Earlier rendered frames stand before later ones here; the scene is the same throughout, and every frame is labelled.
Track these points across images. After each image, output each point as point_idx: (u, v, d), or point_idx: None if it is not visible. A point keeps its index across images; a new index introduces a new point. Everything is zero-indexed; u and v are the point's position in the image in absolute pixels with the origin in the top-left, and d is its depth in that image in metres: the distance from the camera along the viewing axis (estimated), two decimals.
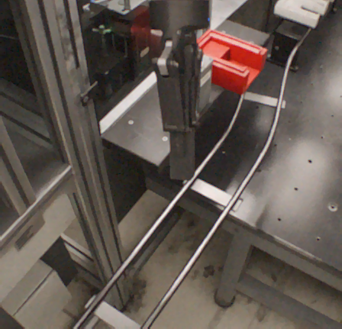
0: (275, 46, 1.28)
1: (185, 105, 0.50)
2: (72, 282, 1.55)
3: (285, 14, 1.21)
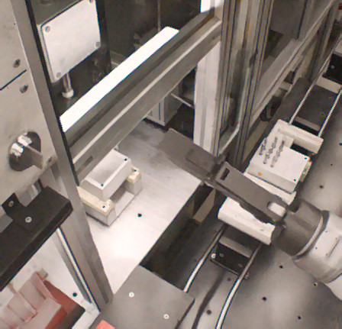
0: (220, 254, 1.02)
1: (230, 191, 0.49)
2: None
3: (231, 223, 0.95)
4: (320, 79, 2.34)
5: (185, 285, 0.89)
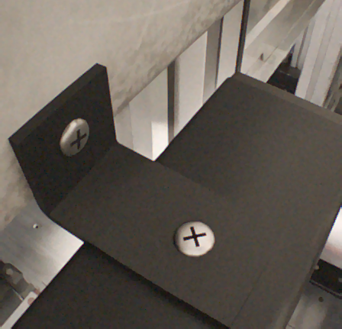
0: None
1: None
2: None
3: None
4: None
5: None
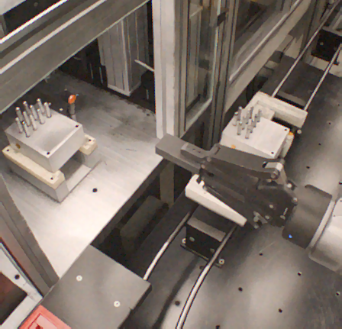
0: (190, 238, 0.92)
1: (225, 175, 0.50)
2: None
3: (200, 201, 0.85)
4: (312, 65, 2.24)
5: (146, 271, 0.79)
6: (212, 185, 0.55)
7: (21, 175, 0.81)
